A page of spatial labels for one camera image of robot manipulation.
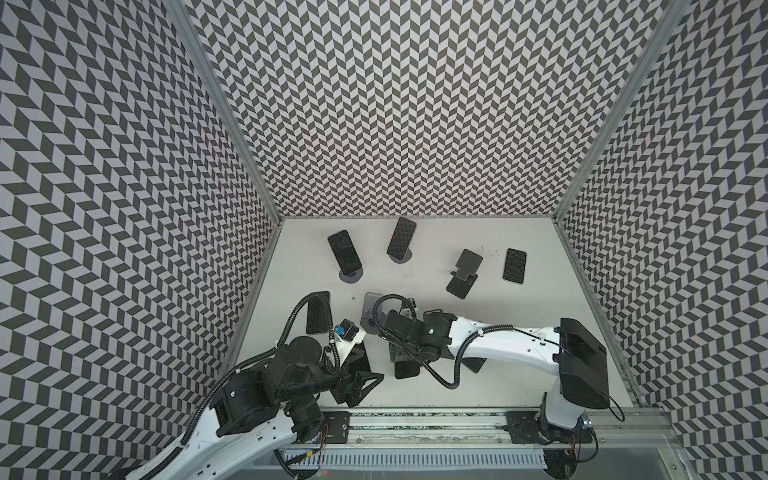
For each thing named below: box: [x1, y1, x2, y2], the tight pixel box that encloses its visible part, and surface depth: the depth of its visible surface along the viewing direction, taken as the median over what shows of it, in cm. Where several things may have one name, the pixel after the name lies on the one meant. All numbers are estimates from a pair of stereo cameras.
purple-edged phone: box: [328, 230, 362, 275], surface depth 98 cm
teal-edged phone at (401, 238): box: [387, 216, 417, 261], surface depth 104 cm
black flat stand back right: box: [446, 248, 483, 299], surface depth 96 cm
